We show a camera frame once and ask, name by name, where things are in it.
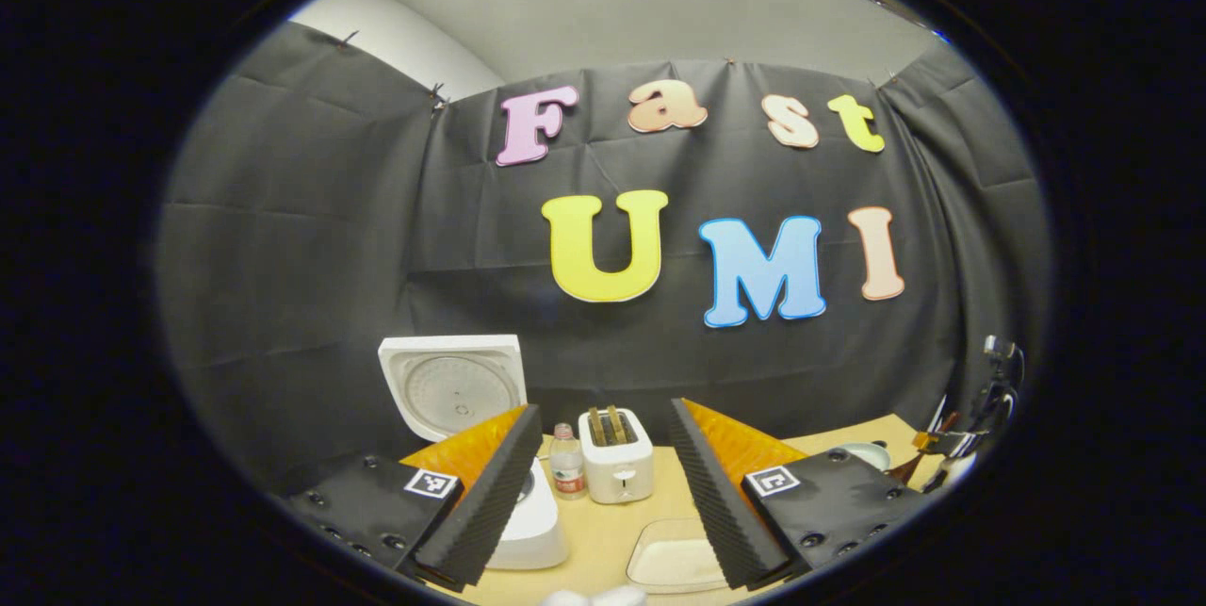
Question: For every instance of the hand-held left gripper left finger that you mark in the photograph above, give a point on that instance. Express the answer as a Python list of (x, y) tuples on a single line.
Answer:
[(490, 502)]

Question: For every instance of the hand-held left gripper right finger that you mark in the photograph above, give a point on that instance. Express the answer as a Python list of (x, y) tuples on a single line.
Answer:
[(711, 502)]

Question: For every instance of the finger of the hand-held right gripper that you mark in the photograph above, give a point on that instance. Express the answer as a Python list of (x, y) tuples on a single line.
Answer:
[(947, 443)]

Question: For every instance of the brown wooden spoon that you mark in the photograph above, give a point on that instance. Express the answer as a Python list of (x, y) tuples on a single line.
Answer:
[(909, 467)]

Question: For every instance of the clear tray of rice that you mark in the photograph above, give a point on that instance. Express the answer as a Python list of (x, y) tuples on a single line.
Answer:
[(674, 554)]

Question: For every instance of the white rice cooker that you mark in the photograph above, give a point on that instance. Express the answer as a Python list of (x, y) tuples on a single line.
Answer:
[(452, 384)]

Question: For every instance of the pale green plate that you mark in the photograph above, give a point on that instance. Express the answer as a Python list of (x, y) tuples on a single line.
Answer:
[(867, 453)]

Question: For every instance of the clear plastic bottle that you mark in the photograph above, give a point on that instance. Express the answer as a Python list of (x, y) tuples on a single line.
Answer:
[(567, 465)]

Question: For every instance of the white toaster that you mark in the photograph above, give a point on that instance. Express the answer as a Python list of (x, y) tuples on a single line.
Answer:
[(617, 469)]

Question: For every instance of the brown bread slice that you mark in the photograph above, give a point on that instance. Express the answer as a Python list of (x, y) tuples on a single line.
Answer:
[(617, 424), (596, 427)]

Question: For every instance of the black backdrop cloth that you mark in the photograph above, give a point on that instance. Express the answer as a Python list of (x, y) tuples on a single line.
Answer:
[(301, 257)]

